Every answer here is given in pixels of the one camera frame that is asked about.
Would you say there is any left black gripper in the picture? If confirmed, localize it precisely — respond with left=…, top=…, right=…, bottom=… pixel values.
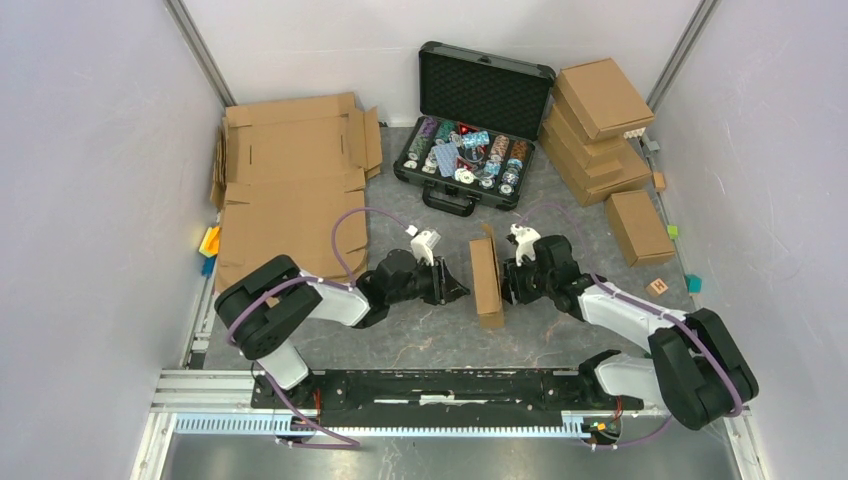
left=387, top=254, right=470, bottom=306

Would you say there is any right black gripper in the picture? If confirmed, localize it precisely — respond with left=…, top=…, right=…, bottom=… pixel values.
left=497, top=251, right=554, bottom=306

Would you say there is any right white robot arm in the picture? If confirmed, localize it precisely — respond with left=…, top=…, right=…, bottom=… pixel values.
left=502, top=225, right=760, bottom=430

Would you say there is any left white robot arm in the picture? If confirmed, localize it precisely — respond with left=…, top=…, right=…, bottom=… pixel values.
left=214, top=249, right=470, bottom=408

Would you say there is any small folded cardboard box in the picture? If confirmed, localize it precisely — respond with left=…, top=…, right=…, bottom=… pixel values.
left=604, top=190, right=676, bottom=267

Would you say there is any large bottom cardboard box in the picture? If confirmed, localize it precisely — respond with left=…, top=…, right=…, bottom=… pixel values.
left=539, top=127, right=652, bottom=206

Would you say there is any wooden letter H block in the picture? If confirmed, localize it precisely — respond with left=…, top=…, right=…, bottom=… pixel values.
left=645, top=278, right=669, bottom=297

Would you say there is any black poker chip case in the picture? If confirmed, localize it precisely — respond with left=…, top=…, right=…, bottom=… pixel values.
left=393, top=41, right=556, bottom=217

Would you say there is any teal block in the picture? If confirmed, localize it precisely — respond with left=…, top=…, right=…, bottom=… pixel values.
left=684, top=274, right=703, bottom=295

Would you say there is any small wooden cube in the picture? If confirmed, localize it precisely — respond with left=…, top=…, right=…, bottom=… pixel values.
left=652, top=172, right=667, bottom=193

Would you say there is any stack of flat cardboard sheets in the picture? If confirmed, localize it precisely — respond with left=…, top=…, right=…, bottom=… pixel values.
left=210, top=92, right=383, bottom=292

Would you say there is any yellow orange block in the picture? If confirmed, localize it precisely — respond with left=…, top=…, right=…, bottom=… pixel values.
left=198, top=226, right=220, bottom=258

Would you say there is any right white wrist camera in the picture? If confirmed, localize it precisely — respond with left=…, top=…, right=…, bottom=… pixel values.
left=507, top=224, right=541, bottom=267

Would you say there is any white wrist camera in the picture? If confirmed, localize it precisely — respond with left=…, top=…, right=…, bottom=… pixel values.
left=405, top=225, right=441, bottom=266
left=507, top=224, right=541, bottom=267

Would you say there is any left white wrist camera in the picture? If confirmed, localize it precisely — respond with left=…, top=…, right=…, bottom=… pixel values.
left=405, top=225, right=441, bottom=266

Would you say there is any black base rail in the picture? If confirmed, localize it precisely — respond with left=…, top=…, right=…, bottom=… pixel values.
left=286, top=368, right=644, bottom=428

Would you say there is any blue block at left wall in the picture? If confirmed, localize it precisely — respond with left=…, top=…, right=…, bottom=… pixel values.
left=201, top=256, right=216, bottom=278

